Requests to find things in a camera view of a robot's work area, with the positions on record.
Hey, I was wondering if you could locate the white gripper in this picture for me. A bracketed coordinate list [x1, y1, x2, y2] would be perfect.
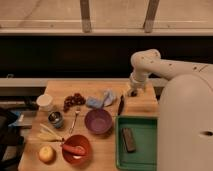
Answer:
[127, 80, 145, 97]

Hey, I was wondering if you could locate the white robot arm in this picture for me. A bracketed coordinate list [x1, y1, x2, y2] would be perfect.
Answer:
[130, 49, 213, 171]

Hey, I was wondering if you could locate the green plastic tray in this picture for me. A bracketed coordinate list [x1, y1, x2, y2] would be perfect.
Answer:
[115, 116, 157, 171]

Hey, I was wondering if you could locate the blue cloth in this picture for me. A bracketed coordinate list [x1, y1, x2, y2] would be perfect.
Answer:
[86, 89, 117, 109]

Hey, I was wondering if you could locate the dark rectangular sponge block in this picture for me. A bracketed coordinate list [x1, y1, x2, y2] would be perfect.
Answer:
[122, 128, 136, 153]

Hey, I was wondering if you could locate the purple bowl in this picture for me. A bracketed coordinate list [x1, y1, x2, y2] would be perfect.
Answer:
[84, 109, 113, 135]

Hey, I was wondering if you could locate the bunch of red grapes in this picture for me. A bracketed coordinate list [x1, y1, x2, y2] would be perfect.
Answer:
[63, 93, 86, 112]

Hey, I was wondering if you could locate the red bowl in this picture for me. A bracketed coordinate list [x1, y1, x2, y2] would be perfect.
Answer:
[61, 135, 92, 166]

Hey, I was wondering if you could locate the metal cup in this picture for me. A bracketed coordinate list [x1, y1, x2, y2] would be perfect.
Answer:
[48, 112, 63, 128]

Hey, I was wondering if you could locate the white cup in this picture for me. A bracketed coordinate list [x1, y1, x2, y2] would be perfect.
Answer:
[36, 94, 53, 112]

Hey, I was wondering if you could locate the yellow apple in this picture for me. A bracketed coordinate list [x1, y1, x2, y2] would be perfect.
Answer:
[38, 145, 55, 163]

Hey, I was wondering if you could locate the black handled knife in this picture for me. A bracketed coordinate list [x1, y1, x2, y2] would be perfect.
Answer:
[117, 95, 125, 115]

